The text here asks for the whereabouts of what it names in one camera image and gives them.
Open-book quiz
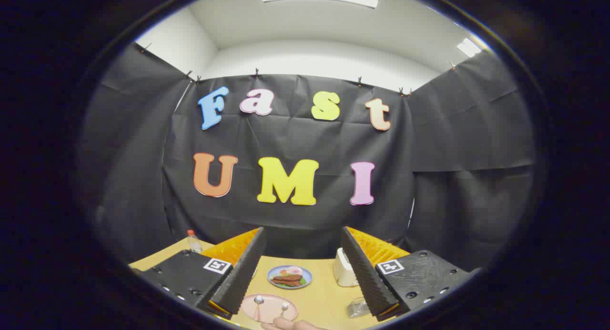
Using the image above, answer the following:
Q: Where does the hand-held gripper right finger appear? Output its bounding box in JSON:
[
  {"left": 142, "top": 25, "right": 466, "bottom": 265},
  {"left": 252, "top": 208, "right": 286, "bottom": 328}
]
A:
[{"left": 340, "top": 226, "right": 479, "bottom": 322}]

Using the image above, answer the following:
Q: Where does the small ceiling light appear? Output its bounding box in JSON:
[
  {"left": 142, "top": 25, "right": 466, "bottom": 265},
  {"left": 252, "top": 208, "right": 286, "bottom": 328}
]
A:
[{"left": 457, "top": 38, "right": 482, "bottom": 58}]

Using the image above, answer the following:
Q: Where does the metal wire basket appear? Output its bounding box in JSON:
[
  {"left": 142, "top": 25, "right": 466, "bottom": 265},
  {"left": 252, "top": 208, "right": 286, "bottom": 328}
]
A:
[{"left": 347, "top": 298, "right": 371, "bottom": 319}]

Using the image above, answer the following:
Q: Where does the blue plate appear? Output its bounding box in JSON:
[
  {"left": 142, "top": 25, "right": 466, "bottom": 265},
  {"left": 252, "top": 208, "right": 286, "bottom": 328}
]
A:
[{"left": 267, "top": 265, "right": 313, "bottom": 290}]

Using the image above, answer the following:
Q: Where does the white toaster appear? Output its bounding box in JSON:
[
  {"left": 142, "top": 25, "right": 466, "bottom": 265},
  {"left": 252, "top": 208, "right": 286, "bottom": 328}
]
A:
[{"left": 333, "top": 248, "right": 359, "bottom": 288}]

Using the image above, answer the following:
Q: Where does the pink plate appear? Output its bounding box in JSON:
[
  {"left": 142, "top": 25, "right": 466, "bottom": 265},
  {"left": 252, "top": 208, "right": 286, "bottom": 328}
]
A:
[{"left": 240, "top": 293, "right": 298, "bottom": 324}]

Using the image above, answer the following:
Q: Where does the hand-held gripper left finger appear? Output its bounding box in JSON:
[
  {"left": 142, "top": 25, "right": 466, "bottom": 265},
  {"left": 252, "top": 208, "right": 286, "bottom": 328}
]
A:
[{"left": 136, "top": 227, "right": 267, "bottom": 321}]

